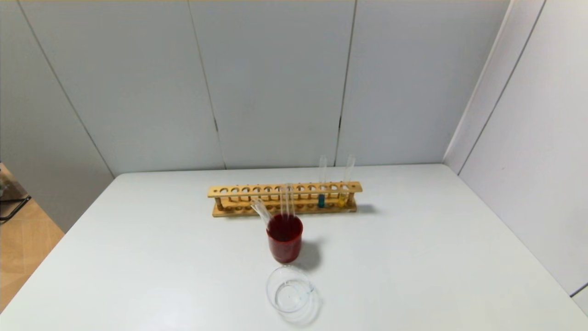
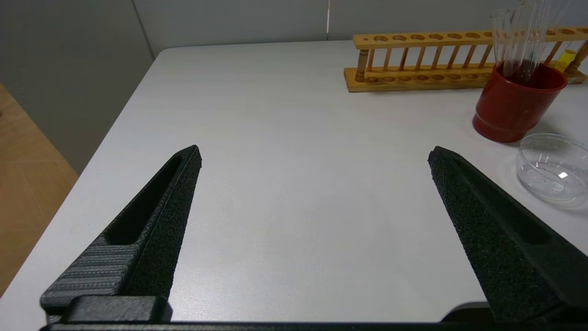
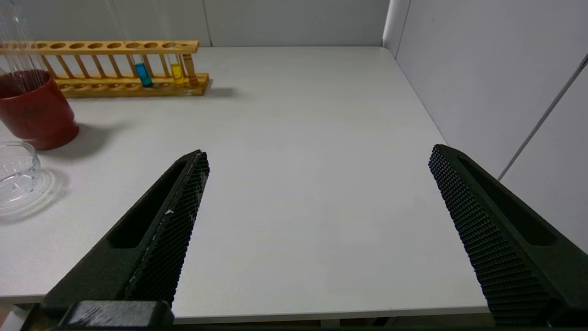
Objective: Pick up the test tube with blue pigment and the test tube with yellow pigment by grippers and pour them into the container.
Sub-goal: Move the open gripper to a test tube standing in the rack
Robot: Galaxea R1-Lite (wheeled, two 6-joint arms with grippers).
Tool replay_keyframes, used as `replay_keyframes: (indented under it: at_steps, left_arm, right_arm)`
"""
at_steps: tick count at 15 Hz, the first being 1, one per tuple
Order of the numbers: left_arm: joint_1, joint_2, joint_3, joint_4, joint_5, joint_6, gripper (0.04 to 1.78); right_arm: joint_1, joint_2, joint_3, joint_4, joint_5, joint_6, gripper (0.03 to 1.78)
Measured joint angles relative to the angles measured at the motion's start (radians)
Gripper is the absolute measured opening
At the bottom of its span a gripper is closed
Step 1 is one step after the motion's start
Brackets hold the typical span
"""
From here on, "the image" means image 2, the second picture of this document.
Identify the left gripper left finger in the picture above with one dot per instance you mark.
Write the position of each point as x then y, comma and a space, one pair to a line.
151, 239

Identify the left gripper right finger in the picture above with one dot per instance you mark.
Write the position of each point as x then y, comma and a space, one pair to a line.
500, 239

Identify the yellow pigment test tube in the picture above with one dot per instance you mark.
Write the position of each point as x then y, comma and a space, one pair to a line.
568, 59

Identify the clear empty test tube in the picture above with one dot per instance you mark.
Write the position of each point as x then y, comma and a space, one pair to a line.
549, 27
523, 37
500, 41

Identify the wooden test tube rack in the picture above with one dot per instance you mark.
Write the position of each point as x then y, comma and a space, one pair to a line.
413, 37

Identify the clear glass beaker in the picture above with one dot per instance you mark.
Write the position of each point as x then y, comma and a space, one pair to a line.
551, 174

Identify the red plastic cup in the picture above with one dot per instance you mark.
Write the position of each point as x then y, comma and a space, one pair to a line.
510, 110

